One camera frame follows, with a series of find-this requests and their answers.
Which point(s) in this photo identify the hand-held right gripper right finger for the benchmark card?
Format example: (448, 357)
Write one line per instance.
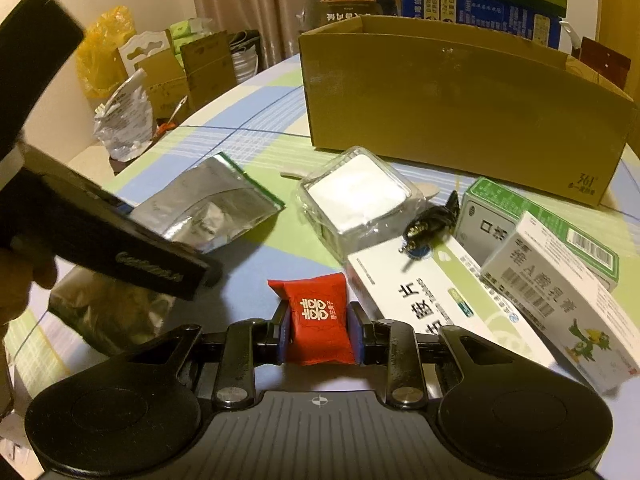
(356, 335)

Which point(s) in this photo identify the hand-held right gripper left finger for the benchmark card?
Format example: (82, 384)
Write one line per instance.
(283, 335)

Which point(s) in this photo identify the red candy packet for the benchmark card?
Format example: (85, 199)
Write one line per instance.
(315, 320)

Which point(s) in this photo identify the large brown cardboard box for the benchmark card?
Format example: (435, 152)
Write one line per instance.
(450, 100)

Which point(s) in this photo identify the plaid cloth covered desktop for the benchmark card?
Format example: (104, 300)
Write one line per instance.
(240, 130)

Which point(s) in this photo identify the person's left hand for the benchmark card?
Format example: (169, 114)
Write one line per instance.
(25, 272)

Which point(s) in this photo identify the long white green medicine box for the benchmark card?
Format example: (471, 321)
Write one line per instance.
(425, 300)

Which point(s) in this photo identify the silver foil pouch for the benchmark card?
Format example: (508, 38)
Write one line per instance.
(100, 320)
(210, 205)

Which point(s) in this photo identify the clear plastic box white pads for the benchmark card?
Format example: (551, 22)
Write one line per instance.
(350, 195)

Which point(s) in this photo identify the yellow plastic bag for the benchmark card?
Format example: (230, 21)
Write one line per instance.
(102, 35)

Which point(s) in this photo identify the small brown cardboard box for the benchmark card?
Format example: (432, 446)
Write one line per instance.
(207, 67)

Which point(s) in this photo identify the white cartoon ointment box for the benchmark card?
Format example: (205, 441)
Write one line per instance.
(550, 285)

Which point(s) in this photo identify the green tissue pack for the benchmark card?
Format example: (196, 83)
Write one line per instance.
(195, 30)

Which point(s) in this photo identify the striped bag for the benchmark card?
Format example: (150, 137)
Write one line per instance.
(245, 55)

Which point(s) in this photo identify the black box orange print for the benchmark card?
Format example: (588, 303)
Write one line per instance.
(350, 7)

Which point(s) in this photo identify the blue printed box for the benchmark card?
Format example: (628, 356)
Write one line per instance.
(475, 5)

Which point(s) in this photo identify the red brown box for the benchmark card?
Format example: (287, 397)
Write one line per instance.
(602, 62)

